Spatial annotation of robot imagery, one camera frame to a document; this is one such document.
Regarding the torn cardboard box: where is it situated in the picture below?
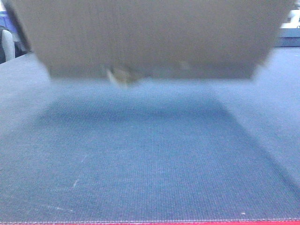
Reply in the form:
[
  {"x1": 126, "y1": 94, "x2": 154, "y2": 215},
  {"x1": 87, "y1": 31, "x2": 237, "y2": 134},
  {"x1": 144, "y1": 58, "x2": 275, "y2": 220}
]
[{"x1": 3, "y1": 0, "x2": 294, "y2": 86}]

